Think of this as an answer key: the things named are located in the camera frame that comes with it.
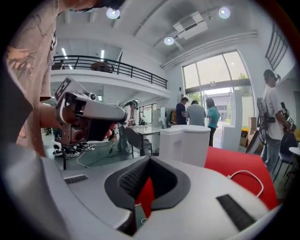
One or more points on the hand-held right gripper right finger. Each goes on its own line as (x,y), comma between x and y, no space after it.
(199,206)

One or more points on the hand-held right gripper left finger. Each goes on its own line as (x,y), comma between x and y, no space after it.
(93,194)

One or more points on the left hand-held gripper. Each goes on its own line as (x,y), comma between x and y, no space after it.
(70,112)

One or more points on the white kettle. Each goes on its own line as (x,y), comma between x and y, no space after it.
(185,145)

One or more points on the person's left forearm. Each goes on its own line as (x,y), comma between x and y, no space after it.
(48,117)

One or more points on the person's left hand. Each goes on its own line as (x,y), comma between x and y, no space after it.
(109,134)

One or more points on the black chair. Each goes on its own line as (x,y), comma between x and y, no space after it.
(136,139)

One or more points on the grey table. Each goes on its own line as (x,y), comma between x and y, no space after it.
(147,130)

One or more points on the black balcony railing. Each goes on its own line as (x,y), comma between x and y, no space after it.
(131,70)

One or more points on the white display stand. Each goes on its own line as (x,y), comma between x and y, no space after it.
(233,131)

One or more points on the person's torso in printed T-shirt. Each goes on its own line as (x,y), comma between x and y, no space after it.
(28,58)

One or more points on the round ceiling light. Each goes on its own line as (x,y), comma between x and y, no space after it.
(113,13)
(224,12)
(169,40)

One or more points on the cardboard box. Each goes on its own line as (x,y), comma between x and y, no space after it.
(252,124)

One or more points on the dark blue chair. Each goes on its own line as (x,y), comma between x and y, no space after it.
(287,145)

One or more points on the round white table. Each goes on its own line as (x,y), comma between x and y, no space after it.
(295,150)

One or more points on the large glass window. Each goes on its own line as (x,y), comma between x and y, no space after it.
(215,70)

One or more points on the white ceiling air conditioner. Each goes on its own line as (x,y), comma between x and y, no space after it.
(191,27)

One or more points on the black wall grille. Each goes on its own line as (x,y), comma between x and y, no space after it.
(277,45)

